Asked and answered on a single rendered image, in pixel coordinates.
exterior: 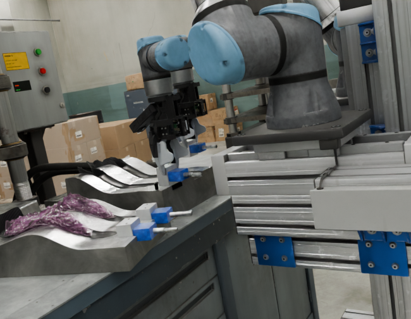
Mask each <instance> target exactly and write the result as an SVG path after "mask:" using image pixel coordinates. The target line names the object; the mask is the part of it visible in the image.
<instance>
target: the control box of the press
mask: <svg viewBox="0 0 411 319"><path fill-rule="evenodd" d="M0 65H1V69H2V73H4V74H7V75H8V76H10V79H11V84H12V88H11V89H10V90H9V91H7V93H8V98H9V103H10V106H11V110H12V114H13V118H14V121H15V126H16V131H17V134H18V137H19V138H20V139H21V140H22V141H23V142H25V143H26V144H27V149H28V154H27V156H28V162H29V165H30V168H33V167H35V166H37V165H41V164H46V163H49V162H48V159H47V153H46V149H45V145H44V140H43V136H44V132H45V129H46V128H49V129H50V128H52V127H54V126H55V124H58V123H63V122H67V121H68V115H67V112H66V106H65V103H64V98H63V93H62V90H61V84H60V81H59V76H58V71H57V67H56V62H55V59H54V53H53V50H52V45H51V40H50V36H49V32H48V31H17V32H0ZM0 140H1V138H0ZM36 193H37V194H36ZM36 193H35V196H38V197H39V201H40V204H44V201H45V200H48V199H50V198H52V197H56V191H55V188H54V183H53V179H52V177H51V178H49V179H48V180H46V181H45V182H44V183H43V184H42V185H41V186H40V187H39V188H38V189H37V192H36Z"/></svg>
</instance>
